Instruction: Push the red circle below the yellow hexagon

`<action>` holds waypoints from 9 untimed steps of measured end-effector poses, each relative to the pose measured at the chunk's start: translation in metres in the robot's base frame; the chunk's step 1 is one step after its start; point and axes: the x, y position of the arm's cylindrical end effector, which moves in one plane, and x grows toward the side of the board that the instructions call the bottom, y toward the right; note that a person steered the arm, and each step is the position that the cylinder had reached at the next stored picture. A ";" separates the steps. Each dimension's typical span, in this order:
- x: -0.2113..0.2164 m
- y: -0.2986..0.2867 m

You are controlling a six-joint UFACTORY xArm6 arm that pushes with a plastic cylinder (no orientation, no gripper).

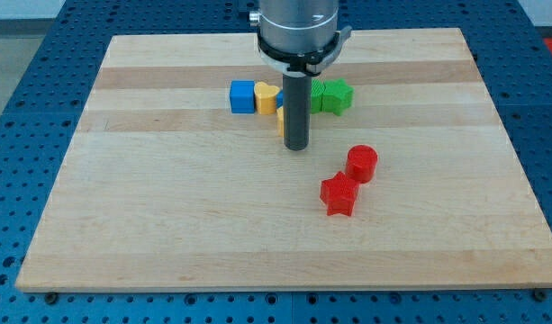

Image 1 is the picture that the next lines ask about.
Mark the green star block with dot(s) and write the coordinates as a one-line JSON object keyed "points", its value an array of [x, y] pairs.
{"points": [[337, 96]]}

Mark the yellow heart block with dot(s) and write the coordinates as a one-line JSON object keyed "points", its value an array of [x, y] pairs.
{"points": [[265, 98]]}

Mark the red star block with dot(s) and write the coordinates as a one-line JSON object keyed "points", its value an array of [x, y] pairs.
{"points": [[339, 194]]}

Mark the blue cube block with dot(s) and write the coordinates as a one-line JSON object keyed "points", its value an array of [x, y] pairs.
{"points": [[242, 98]]}

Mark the yellow hexagon block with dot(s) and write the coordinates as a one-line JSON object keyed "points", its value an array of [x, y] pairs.
{"points": [[280, 124]]}

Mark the red cylinder block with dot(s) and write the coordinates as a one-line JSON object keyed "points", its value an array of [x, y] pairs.
{"points": [[361, 163]]}

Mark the wooden board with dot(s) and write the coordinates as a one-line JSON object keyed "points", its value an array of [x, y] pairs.
{"points": [[164, 189]]}

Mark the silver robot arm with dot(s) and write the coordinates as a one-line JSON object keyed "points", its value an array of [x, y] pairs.
{"points": [[299, 38]]}

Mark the small blue block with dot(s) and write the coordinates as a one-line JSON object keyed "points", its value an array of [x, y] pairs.
{"points": [[280, 99]]}

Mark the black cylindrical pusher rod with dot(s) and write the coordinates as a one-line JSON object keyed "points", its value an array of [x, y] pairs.
{"points": [[297, 108]]}

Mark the green ridged block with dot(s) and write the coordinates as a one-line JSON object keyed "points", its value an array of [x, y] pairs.
{"points": [[317, 91]]}

